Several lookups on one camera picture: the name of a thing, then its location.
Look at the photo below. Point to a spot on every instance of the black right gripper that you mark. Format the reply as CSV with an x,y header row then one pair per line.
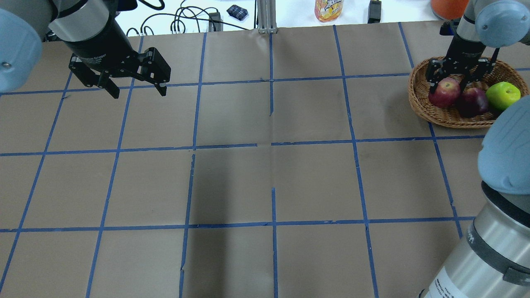
x,y
467,50

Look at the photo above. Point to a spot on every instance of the red yellow apple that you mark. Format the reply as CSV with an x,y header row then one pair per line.
x,y
446,93

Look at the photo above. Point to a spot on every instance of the dark red apple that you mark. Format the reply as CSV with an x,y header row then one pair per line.
x,y
472,102

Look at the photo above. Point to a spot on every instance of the black power adapter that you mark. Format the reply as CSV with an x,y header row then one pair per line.
x,y
374,11

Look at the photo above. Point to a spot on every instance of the aluminium frame post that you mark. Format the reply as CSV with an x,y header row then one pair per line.
x,y
266,16

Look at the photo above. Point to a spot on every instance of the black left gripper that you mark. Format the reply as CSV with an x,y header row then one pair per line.
x,y
100,46

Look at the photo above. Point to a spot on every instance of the orange bucket grey lid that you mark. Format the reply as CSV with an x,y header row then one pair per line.
x,y
448,9

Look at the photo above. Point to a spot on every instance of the orange juice bottle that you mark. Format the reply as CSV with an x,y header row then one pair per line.
x,y
328,10

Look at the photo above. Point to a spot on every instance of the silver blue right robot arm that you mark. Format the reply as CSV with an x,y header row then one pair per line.
x,y
492,258

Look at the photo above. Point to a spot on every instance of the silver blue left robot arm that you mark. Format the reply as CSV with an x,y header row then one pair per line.
x,y
25,23

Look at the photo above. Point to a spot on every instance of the woven wicker basket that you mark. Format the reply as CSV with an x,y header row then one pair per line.
x,y
418,90

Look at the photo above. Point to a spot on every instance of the green apple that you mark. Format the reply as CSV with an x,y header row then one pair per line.
x,y
502,95

